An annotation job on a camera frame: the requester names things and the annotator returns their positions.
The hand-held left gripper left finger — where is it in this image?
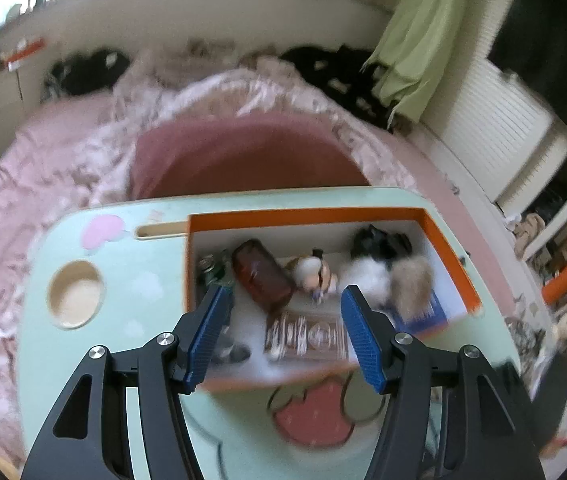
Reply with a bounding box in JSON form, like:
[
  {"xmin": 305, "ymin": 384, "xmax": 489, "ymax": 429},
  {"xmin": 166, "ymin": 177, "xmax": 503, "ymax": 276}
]
[{"xmin": 21, "ymin": 285, "xmax": 237, "ymax": 480}]

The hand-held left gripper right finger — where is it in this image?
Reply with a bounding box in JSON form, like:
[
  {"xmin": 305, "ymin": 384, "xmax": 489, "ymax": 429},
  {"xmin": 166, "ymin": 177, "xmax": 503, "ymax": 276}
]
[{"xmin": 339, "ymin": 284, "xmax": 547, "ymax": 480}]

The clear plastic packet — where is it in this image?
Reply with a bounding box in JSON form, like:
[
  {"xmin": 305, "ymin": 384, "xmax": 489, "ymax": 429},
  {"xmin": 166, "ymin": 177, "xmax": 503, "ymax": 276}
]
[{"xmin": 264, "ymin": 307, "xmax": 351, "ymax": 363}]

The orange box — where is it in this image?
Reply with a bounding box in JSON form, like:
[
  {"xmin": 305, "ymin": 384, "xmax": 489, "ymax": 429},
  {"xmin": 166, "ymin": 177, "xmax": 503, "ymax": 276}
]
[{"xmin": 184, "ymin": 206, "xmax": 483, "ymax": 393}]

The mint green desktop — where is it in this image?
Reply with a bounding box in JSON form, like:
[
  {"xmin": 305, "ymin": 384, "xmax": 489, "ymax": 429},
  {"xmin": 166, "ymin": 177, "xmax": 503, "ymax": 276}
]
[{"xmin": 16, "ymin": 186, "xmax": 527, "ymax": 480}]

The green can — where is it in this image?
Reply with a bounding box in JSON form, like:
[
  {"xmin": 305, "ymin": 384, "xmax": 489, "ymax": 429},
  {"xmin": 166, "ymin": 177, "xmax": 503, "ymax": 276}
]
[{"xmin": 198, "ymin": 250, "xmax": 237, "ymax": 291}]

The blue booklet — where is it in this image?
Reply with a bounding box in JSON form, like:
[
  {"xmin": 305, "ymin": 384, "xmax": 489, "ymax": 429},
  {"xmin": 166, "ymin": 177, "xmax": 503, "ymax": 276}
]
[{"xmin": 393, "ymin": 292, "xmax": 449, "ymax": 336}]

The brown bottle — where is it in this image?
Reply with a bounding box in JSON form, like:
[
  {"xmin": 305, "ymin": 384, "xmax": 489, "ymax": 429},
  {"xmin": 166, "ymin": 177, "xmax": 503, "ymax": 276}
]
[{"xmin": 231, "ymin": 240, "xmax": 297, "ymax": 313}]

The beige fur pompom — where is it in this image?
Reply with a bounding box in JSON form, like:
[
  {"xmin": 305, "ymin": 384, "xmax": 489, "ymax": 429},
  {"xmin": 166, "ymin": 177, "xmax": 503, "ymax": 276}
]
[{"xmin": 388, "ymin": 255, "xmax": 435, "ymax": 318}]

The small doll figurine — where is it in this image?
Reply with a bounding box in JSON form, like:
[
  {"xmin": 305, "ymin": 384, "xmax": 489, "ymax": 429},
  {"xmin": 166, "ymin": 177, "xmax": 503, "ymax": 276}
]
[{"xmin": 288, "ymin": 247, "xmax": 339, "ymax": 306}]

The dark pink blanket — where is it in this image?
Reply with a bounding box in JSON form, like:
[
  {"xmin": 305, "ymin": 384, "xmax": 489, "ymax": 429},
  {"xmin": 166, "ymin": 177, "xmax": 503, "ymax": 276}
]
[{"xmin": 128, "ymin": 115, "xmax": 371, "ymax": 201}]

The pink bed sheet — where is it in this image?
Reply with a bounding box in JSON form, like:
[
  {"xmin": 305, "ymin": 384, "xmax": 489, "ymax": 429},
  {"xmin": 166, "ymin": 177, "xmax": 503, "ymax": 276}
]
[{"xmin": 393, "ymin": 125, "xmax": 534, "ymax": 321}]

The orange bottle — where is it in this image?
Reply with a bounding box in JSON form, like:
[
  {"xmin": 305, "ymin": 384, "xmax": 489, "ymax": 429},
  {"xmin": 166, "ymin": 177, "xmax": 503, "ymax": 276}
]
[{"xmin": 542, "ymin": 256, "xmax": 567, "ymax": 306}]

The white slatted panel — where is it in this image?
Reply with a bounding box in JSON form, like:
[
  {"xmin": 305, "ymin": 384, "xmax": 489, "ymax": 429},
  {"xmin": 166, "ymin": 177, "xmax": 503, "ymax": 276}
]
[{"xmin": 438, "ymin": 57, "xmax": 564, "ymax": 201}]

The black clothes pile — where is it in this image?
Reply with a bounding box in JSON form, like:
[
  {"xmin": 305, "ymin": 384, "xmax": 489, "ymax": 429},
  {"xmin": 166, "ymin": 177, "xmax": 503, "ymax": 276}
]
[
  {"xmin": 281, "ymin": 45, "xmax": 399, "ymax": 121},
  {"xmin": 46, "ymin": 50, "xmax": 132, "ymax": 96}
]

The light green hanging cloth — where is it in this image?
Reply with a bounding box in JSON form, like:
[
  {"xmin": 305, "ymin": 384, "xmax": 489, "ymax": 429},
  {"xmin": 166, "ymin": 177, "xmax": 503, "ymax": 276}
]
[{"xmin": 363, "ymin": 0, "xmax": 469, "ymax": 126}]

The white cabinet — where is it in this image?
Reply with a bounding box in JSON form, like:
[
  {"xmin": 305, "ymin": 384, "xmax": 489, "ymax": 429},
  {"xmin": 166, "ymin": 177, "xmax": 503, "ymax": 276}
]
[{"xmin": 0, "ymin": 35, "xmax": 64, "ymax": 146}]

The orange and white carton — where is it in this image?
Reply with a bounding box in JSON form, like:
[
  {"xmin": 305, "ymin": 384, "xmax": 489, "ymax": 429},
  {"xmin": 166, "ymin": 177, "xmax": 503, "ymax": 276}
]
[{"xmin": 6, "ymin": 39, "xmax": 47, "ymax": 70}]

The dark hanging cloth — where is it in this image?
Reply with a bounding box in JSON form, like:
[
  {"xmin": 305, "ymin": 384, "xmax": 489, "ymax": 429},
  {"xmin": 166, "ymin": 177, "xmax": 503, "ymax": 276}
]
[{"xmin": 491, "ymin": 0, "xmax": 567, "ymax": 126}]

